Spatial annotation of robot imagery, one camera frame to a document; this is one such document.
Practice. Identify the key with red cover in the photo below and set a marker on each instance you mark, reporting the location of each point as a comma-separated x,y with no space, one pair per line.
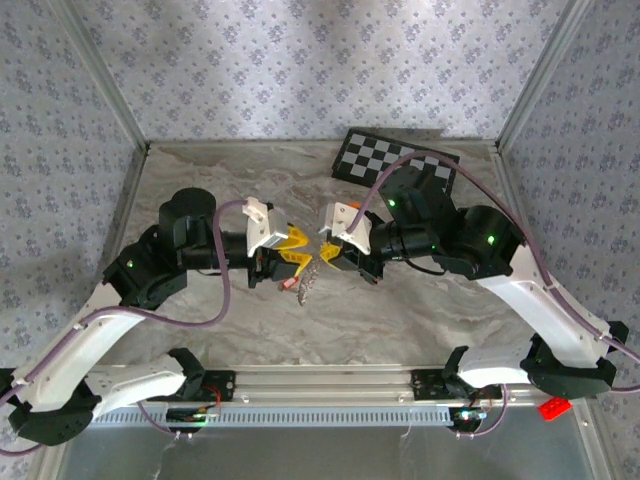
287,284

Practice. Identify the aluminium frame post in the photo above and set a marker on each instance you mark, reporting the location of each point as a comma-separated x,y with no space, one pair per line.
104,75
540,75

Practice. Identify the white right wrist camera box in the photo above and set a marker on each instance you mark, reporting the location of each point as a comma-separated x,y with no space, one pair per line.
345,220

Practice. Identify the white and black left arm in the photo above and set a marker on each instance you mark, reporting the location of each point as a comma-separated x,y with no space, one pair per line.
115,325

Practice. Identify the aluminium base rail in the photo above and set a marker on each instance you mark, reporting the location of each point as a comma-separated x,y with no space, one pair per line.
320,382

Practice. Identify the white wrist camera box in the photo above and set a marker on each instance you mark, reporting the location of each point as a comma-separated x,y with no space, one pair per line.
345,220
265,227

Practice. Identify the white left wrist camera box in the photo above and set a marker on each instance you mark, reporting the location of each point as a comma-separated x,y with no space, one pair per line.
265,227

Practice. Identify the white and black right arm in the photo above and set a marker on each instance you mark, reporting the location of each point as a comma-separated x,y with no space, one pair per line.
540,310

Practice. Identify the red toy brick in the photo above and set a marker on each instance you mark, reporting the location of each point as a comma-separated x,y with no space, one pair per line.
555,407

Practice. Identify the small controller board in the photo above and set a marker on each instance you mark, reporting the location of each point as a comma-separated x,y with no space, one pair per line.
192,415
467,415

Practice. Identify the black and white checkerboard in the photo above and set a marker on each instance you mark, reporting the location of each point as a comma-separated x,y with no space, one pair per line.
360,155

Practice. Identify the sheet metal shelf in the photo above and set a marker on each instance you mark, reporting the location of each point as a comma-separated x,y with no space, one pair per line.
320,455

